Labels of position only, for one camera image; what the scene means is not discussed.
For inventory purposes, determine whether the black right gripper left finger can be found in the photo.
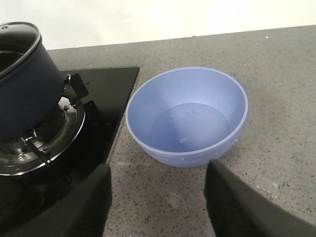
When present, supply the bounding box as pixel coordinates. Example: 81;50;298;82
1;163;112;237

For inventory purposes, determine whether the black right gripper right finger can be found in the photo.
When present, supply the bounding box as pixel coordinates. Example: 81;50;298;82
204;160;316;237

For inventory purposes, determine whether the light blue plastic bowl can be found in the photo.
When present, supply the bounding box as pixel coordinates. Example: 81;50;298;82
125;67;248;167

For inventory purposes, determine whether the dark blue cooking pot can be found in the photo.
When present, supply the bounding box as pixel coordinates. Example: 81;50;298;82
0;22;64;140

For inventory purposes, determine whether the right black pot support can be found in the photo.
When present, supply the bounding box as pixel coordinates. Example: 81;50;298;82
0;73;89;176

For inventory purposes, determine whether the black glass gas stove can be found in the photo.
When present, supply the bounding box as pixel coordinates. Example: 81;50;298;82
0;66;140;237

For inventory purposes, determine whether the right black gas burner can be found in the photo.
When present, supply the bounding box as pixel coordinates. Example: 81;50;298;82
0;114;65;165

